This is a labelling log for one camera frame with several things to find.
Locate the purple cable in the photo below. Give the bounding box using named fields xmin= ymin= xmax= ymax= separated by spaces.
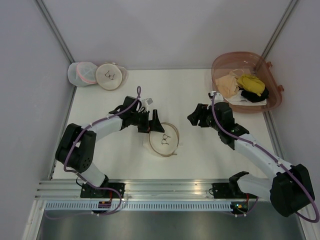
xmin=44 ymin=85 xmax=142 ymax=220
xmin=211 ymin=92 xmax=320 ymax=222

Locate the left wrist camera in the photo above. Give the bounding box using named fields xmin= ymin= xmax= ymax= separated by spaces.
xmin=141 ymin=98 xmax=153 ymax=107

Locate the aluminium frame post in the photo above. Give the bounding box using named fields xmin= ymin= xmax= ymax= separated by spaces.
xmin=261 ymin=0 xmax=300 ymax=60
xmin=34 ymin=0 xmax=75 ymax=64

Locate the brown translucent plastic basket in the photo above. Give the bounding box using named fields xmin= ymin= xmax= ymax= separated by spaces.
xmin=211 ymin=51 xmax=284 ymax=114

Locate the white pink-trim mesh laundry bag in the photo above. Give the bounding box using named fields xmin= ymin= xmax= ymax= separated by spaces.
xmin=67 ymin=61 xmax=98 ymax=87

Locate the yellow bra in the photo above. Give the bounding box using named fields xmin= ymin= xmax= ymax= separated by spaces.
xmin=237 ymin=74 xmax=266 ymax=95

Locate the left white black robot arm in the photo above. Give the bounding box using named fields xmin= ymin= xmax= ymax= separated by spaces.
xmin=55 ymin=96 xmax=165 ymax=193

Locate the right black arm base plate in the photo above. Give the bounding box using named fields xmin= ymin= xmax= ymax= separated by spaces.
xmin=211 ymin=171 xmax=257 ymax=199

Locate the aluminium front rail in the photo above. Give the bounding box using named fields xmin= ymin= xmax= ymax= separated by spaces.
xmin=34 ymin=178 xmax=308 ymax=202

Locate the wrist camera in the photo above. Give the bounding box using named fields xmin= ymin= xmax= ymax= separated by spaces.
xmin=141 ymin=98 xmax=153 ymax=107
xmin=208 ymin=91 xmax=224 ymax=102

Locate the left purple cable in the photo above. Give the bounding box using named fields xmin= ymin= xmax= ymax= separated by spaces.
xmin=44 ymin=85 xmax=142 ymax=220

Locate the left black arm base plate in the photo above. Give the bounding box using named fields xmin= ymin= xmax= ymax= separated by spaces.
xmin=80 ymin=182 xmax=125 ymax=199

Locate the beige round mesh laundry bag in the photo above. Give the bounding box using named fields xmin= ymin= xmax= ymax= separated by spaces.
xmin=143 ymin=122 xmax=180 ymax=158

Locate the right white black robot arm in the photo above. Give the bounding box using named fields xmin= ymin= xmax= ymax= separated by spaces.
xmin=187 ymin=102 xmax=320 ymax=222

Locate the beige mesh bag at back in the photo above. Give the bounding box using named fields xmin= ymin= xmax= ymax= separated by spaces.
xmin=95 ymin=62 xmax=129 ymax=91

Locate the white slotted cable duct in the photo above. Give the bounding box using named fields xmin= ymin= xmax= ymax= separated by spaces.
xmin=45 ymin=200 xmax=233 ymax=212

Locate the beige bra in basket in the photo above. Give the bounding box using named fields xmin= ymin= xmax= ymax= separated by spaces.
xmin=215 ymin=69 xmax=245 ymax=99

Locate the left aluminium frame post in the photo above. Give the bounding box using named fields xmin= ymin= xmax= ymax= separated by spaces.
xmin=34 ymin=0 xmax=75 ymax=64

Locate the right aluminium frame post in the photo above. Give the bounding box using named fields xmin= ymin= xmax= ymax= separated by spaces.
xmin=261 ymin=0 xmax=300 ymax=60

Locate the black garment in basket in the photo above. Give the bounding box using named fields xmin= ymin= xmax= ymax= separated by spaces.
xmin=240 ymin=88 xmax=269 ymax=103

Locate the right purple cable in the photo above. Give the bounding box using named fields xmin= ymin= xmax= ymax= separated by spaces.
xmin=211 ymin=92 xmax=320 ymax=222

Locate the white garment in basket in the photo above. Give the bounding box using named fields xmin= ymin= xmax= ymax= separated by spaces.
xmin=225 ymin=90 xmax=267 ymax=106

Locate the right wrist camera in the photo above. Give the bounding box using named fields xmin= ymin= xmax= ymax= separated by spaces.
xmin=208 ymin=91 xmax=224 ymax=102

